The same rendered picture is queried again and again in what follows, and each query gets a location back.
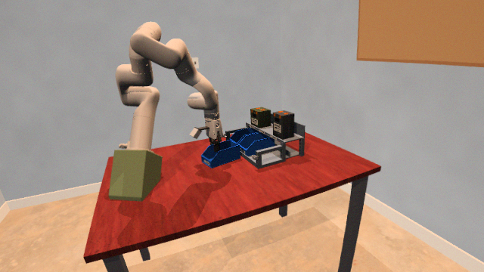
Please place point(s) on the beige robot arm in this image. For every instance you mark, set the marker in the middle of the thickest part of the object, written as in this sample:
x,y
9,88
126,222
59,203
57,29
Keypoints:
x,y
139,75

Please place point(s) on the white shelf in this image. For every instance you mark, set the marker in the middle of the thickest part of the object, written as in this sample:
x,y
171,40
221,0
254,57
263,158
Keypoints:
x,y
280,152

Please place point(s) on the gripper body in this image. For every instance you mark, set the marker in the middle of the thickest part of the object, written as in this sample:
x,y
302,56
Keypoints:
x,y
214,126

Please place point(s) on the blue bin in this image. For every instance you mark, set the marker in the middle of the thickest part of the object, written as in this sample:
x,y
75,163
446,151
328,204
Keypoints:
x,y
229,151
251,143
239,135

